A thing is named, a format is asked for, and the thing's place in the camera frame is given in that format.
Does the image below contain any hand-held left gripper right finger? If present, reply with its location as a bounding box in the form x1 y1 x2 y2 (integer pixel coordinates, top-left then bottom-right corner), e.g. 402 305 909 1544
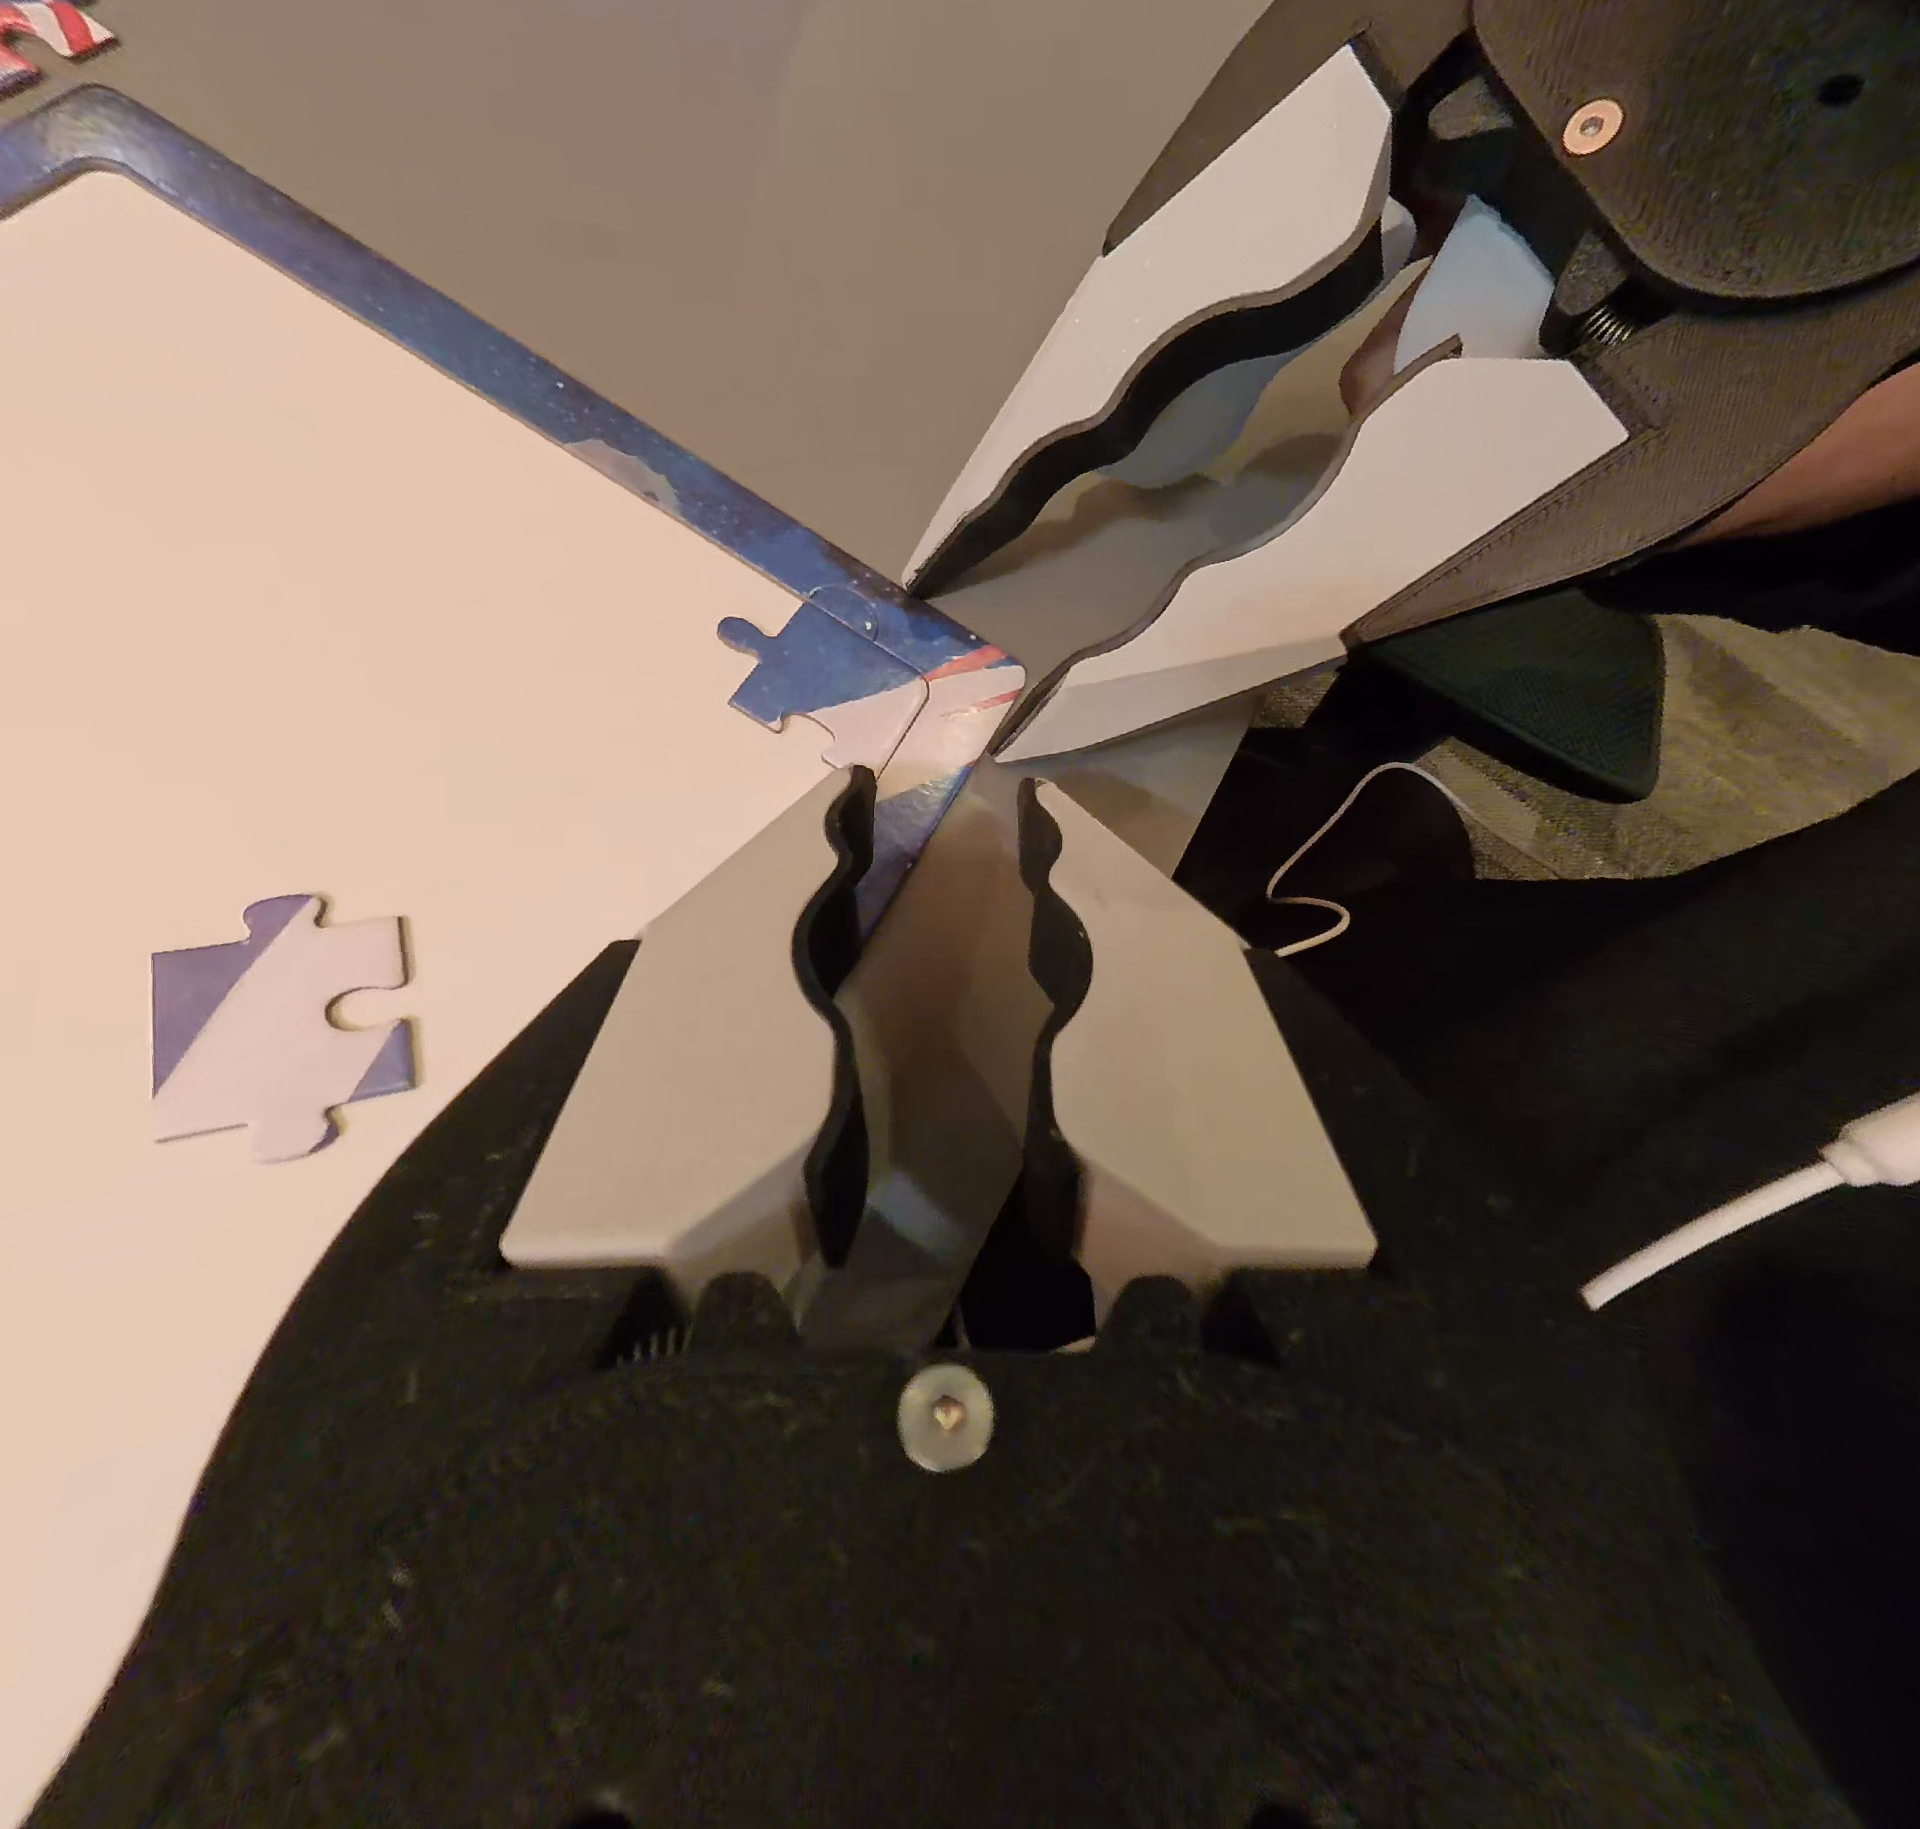
1018 776 1379 1327

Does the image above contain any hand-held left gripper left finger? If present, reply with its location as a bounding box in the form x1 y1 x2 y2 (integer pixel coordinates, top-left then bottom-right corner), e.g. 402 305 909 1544
496 764 879 1291

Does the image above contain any white puzzle frame blue border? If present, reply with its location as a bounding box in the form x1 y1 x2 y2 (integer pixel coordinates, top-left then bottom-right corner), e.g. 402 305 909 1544
0 81 1037 1808

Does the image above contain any red striped puzzle piece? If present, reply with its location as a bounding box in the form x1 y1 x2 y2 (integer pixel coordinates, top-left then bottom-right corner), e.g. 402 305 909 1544
0 0 119 99

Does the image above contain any white earphone cable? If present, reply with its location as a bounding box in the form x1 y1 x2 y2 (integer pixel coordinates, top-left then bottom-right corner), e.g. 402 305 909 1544
1578 1089 1920 1313

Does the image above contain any person's right hand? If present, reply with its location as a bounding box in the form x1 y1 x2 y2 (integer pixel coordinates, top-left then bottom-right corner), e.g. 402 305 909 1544
1663 356 1920 550

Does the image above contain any thin white cable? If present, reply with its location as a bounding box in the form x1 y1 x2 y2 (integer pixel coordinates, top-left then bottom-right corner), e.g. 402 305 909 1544
1264 760 1449 961

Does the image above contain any person's black clothing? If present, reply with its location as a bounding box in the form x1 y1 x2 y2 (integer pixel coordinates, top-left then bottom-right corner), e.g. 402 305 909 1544
1170 629 1920 1829

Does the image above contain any white blue rocket puzzle piece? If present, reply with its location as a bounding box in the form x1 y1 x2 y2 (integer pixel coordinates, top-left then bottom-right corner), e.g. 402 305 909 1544
150 891 419 1166
717 587 930 777

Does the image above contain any person's right forearm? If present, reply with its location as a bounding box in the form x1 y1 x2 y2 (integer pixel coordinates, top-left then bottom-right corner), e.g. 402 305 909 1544
1575 510 1920 654

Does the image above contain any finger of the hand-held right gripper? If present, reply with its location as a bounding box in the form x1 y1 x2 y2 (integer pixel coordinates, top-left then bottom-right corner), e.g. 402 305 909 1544
989 194 1632 760
904 41 1418 602

